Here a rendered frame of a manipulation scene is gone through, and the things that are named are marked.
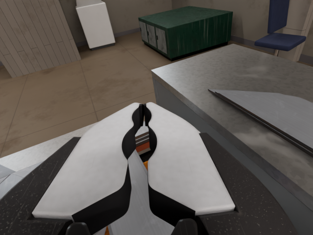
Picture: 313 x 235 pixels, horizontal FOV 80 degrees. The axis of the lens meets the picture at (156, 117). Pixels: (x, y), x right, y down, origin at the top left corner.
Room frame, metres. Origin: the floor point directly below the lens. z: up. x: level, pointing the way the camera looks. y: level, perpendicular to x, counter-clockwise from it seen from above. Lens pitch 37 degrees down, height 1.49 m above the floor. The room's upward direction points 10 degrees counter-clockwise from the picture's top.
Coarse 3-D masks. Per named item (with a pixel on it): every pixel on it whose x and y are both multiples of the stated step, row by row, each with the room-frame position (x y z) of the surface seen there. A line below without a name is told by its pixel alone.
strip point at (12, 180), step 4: (8, 176) 0.57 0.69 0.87; (12, 176) 0.57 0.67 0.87; (16, 176) 0.57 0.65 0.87; (4, 180) 0.55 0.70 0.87; (8, 180) 0.55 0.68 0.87; (12, 180) 0.55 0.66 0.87; (16, 180) 0.54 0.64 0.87; (0, 184) 0.54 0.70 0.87; (4, 184) 0.53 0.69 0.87; (8, 184) 0.53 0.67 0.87; (12, 184) 0.53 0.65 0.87; (0, 188) 0.51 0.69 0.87; (4, 188) 0.51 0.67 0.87; (8, 188) 0.51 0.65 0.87; (0, 192) 0.49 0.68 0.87
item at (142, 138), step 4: (148, 132) 0.71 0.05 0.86; (140, 136) 0.70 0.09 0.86; (144, 136) 0.70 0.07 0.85; (148, 136) 0.71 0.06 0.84; (136, 140) 0.68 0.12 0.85; (140, 140) 0.69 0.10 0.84; (144, 140) 0.69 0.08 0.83; (148, 140) 0.70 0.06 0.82; (136, 144) 0.68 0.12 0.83; (140, 144) 0.68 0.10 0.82; (136, 152) 0.62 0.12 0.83; (140, 160) 0.55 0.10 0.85; (144, 168) 0.51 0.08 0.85; (108, 228) 0.30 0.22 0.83
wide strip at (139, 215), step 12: (132, 156) 0.57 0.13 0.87; (132, 168) 0.50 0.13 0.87; (132, 180) 0.44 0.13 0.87; (144, 180) 0.44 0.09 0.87; (132, 192) 0.39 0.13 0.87; (144, 192) 0.39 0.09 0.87; (132, 204) 0.35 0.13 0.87; (144, 204) 0.34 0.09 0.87; (132, 216) 0.31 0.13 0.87; (144, 216) 0.30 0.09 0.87; (156, 216) 0.29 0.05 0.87; (120, 228) 0.28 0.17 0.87; (132, 228) 0.27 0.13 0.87; (144, 228) 0.26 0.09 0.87; (156, 228) 0.26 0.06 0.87; (168, 228) 0.25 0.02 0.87
